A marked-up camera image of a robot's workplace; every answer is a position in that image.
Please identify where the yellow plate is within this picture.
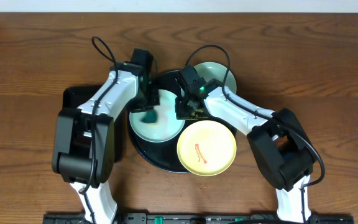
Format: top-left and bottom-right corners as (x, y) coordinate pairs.
(177, 120), (237, 177)

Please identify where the light green plate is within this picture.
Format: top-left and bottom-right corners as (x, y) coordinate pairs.
(194, 62), (237, 93)

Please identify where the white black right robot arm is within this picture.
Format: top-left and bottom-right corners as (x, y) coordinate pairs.
(175, 78), (322, 223)

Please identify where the black rectangular sponge tray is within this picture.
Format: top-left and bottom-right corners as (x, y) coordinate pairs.
(62, 85), (127, 162)

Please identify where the green scrubbing sponge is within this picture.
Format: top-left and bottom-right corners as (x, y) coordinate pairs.
(140, 109), (158, 124)

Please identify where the light blue plate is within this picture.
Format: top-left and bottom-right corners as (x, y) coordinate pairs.
(129, 89), (185, 142)

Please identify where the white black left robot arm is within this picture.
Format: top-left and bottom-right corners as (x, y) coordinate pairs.
(52, 60), (158, 223)

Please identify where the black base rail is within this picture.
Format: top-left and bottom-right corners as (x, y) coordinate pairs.
(42, 213), (354, 224)

